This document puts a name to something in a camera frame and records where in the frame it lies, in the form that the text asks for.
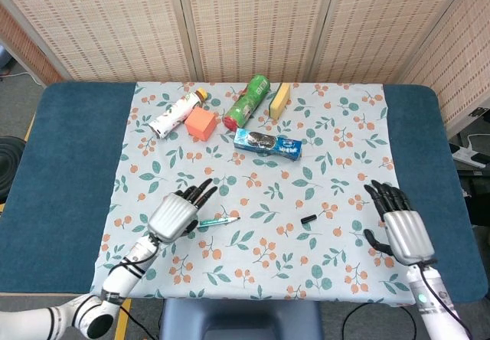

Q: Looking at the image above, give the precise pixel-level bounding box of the orange cube block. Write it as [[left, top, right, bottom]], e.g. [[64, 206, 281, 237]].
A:
[[185, 106, 218, 142]]

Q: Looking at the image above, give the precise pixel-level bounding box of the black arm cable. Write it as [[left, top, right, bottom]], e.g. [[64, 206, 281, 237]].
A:
[[108, 256, 147, 276], [418, 260, 472, 340]]

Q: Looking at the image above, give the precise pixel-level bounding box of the dark blue table cover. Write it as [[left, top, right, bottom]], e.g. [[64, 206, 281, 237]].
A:
[[0, 81, 489, 305]]

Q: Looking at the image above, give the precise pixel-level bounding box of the black floor cable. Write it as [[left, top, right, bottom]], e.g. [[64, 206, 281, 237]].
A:
[[341, 301, 417, 340], [121, 304, 158, 340]]

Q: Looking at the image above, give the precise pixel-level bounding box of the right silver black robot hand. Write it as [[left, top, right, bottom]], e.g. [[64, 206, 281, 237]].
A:
[[363, 180, 438, 266]]

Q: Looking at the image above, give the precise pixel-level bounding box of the black coiled hose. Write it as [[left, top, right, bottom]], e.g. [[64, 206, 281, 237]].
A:
[[0, 136, 26, 205]]

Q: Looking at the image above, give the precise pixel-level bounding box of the yellow green sponge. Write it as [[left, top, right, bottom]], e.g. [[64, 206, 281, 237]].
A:
[[269, 82, 292, 120]]

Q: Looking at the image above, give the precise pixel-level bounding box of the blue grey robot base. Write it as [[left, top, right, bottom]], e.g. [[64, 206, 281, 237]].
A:
[[158, 298, 325, 340]]

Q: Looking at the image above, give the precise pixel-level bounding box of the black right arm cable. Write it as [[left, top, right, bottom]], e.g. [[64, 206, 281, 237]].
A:
[[418, 260, 472, 340]]

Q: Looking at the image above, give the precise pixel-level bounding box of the green white marker pen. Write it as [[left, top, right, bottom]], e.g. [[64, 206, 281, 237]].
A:
[[197, 216, 242, 229]]

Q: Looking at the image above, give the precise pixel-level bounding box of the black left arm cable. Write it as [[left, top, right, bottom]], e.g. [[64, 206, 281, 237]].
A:
[[108, 256, 147, 276]]

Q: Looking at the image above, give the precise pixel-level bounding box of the woven bamboo folding screen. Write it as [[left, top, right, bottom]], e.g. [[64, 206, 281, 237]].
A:
[[0, 0, 490, 139]]

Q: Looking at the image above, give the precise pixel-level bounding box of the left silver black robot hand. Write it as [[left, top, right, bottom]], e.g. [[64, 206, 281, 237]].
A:
[[147, 178, 219, 244]]

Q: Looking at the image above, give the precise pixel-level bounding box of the fruit leaf print tablecloth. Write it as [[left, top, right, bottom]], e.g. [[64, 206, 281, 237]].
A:
[[90, 81, 417, 304]]

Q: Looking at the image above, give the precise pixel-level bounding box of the green chips can red lid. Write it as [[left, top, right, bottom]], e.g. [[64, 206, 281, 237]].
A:
[[222, 74, 272, 132]]

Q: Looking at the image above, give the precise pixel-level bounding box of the white cylindrical bottle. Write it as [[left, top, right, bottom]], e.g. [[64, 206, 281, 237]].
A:
[[148, 88, 209, 140]]

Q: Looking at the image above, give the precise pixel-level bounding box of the white power strip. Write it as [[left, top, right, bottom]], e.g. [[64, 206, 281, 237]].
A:
[[451, 132, 490, 170]]

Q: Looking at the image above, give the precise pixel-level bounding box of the blue cookie box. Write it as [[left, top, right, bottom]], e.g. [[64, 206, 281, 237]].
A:
[[233, 127, 304, 163]]

